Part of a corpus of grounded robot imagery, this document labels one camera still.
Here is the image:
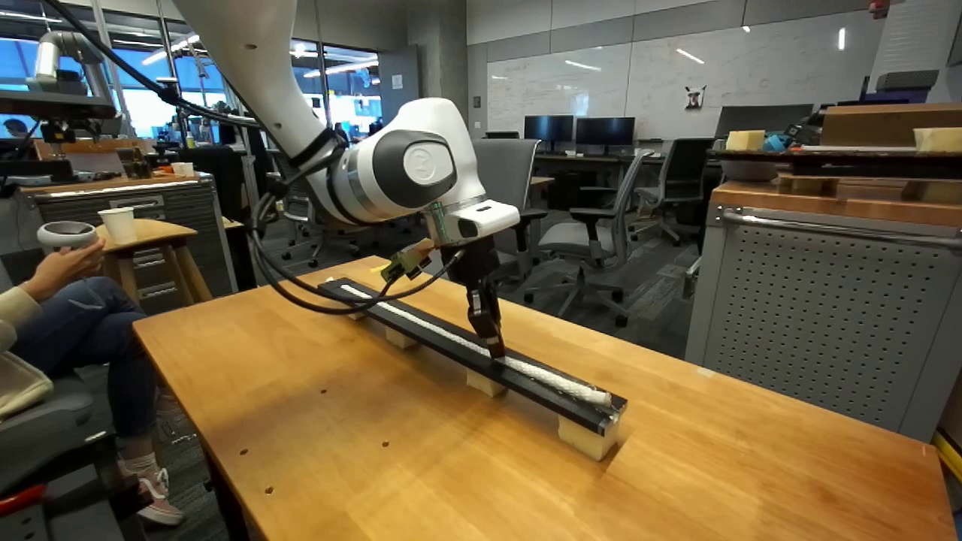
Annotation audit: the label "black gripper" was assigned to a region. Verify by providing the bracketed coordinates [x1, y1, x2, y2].
[445, 239, 511, 354]

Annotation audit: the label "white braided rope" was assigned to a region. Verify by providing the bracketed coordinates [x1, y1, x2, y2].
[339, 283, 614, 410]

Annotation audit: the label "white VR controller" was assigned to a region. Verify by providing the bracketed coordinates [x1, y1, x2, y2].
[34, 220, 102, 253]

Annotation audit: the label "cream sleeved forearm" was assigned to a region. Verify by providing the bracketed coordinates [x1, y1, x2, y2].
[0, 283, 45, 354]

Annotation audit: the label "teal green object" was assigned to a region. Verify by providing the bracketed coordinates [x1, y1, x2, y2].
[765, 120, 799, 156]

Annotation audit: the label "operator's bare hand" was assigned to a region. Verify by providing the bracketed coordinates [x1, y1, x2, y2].
[21, 241, 109, 307]

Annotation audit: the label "small pale wooden block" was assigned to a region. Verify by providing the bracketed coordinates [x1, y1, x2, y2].
[459, 368, 509, 399]
[379, 324, 418, 354]

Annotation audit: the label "grey mesh office chair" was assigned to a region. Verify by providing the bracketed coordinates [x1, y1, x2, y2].
[535, 146, 655, 304]
[474, 134, 550, 296]

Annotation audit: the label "large pale wooden block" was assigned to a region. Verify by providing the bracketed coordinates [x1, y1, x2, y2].
[554, 416, 625, 464]

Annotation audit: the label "black computer monitor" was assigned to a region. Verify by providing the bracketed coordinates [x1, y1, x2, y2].
[521, 114, 577, 146]
[574, 114, 637, 151]

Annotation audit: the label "black office chair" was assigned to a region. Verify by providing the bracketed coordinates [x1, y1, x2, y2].
[655, 134, 715, 245]

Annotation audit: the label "yellow foam block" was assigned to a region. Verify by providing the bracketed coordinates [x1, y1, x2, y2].
[912, 125, 962, 156]
[723, 128, 766, 156]

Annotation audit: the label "grey drawer unit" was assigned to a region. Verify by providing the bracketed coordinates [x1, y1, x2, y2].
[19, 177, 239, 304]

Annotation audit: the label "grey perforated metal cabinet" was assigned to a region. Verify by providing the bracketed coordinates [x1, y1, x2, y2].
[687, 179, 962, 445]

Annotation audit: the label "dark flat monitor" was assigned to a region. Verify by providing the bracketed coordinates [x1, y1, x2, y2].
[715, 101, 819, 144]

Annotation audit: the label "wooden support block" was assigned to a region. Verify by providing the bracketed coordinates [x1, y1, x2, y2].
[776, 171, 841, 198]

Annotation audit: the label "round wooden stool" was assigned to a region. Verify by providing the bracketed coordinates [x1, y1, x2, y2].
[94, 218, 216, 310]

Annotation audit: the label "wooden cabinet top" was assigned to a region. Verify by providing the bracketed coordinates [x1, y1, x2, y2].
[712, 179, 962, 230]

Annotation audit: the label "white sneaker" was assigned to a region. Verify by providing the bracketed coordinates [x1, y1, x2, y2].
[119, 453, 191, 531]

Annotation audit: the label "white paper cup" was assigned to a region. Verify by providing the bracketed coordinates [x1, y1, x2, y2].
[98, 204, 139, 245]

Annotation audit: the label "person's jeans clad legs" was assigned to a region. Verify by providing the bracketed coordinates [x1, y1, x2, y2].
[8, 276, 162, 445]

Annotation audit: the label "brown cardboard box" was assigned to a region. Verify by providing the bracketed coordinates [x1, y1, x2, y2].
[819, 101, 962, 151]

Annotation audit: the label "grey padded chair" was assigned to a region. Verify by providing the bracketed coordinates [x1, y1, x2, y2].
[0, 385, 116, 541]

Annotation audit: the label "beige cushion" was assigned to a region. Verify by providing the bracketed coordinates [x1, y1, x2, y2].
[0, 345, 56, 418]

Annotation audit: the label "yellow floor strip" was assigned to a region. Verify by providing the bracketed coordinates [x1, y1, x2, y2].
[932, 434, 962, 484]

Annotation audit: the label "white lamp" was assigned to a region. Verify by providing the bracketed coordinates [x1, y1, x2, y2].
[29, 32, 65, 86]

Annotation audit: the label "long black grooved rail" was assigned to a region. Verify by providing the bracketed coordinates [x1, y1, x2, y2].
[318, 276, 632, 435]

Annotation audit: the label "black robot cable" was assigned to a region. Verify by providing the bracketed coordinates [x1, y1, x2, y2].
[39, 0, 468, 320]

